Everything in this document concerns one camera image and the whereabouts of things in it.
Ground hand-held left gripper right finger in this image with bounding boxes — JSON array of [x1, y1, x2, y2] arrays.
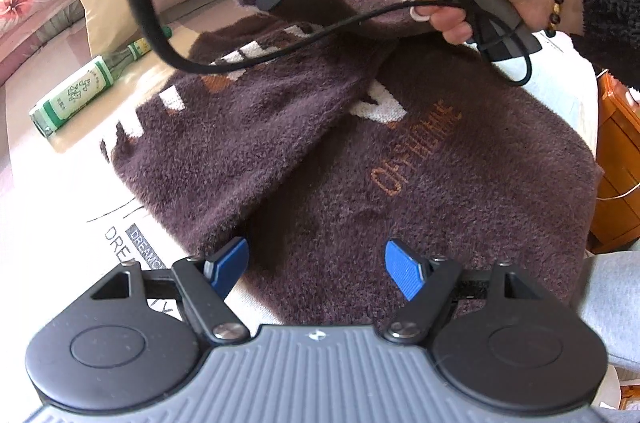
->
[[382, 240, 550, 346]]

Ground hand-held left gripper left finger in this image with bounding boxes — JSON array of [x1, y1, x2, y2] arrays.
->
[[90, 237, 250, 346]]

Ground fuzzy brown sweater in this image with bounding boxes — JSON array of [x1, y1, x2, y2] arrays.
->
[[100, 0, 601, 324]]

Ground person's grey trousers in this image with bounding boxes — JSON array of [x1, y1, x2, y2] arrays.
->
[[580, 248, 640, 374]]

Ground green glass bottle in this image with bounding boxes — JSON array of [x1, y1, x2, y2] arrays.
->
[[29, 26, 173, 139]]

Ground wooden nightstand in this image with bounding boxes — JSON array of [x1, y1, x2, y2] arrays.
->
[[590, 73, 640, 254]]

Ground white charger cable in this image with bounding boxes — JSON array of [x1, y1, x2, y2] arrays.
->
[[597, 182, 640, 201]]

